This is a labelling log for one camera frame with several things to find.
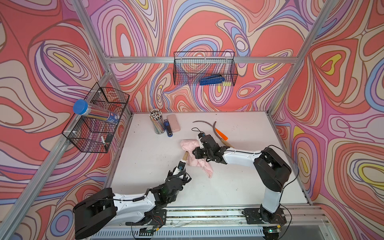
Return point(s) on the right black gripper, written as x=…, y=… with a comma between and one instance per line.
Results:
x=196, y=152

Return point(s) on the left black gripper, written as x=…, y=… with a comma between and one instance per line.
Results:
x=184, y=180

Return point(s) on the pink terry rag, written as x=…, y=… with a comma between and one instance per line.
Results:
x=189, y=146

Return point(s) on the wooden handled sickle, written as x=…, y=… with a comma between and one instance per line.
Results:
x=223, y=138
x=185, y=157

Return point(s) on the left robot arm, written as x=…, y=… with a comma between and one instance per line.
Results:
x=106, y=208

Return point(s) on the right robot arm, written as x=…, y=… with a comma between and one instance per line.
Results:
x=272, y=169

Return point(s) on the pink eraser block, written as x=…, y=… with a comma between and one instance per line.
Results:
x=174, y=124

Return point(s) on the blue black stapler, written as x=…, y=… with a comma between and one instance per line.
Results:
x=168, y=128

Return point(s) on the pencil cup on table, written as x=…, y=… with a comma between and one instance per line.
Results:
x=156, y=117

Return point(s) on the blue tool in basket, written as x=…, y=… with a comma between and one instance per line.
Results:
x=212, y=80

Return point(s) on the blue capped pencil tube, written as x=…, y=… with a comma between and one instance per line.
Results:
x=83, y=108

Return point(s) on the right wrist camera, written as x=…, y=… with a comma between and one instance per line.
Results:
x=199, y=137

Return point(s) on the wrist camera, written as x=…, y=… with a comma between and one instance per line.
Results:
x=181, y=166
x=199, y=137

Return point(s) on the orange handled sickle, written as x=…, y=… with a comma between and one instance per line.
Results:
x=205, y=122

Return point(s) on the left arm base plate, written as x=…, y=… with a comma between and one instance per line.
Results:
x=152, y=218

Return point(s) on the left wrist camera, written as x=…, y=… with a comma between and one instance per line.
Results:
x=181, y=166

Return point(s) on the aluminium front rail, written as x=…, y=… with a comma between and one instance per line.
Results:
x=227, y=223

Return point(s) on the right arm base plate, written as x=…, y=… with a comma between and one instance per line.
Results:
x=257, y=216

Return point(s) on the back wire basket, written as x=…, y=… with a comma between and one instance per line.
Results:
x=191, y=66

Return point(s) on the wire basket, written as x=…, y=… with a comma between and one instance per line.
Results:
x=90, y=135
x=191, y=66

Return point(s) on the left wire basket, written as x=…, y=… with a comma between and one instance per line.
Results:
x=90, y=135

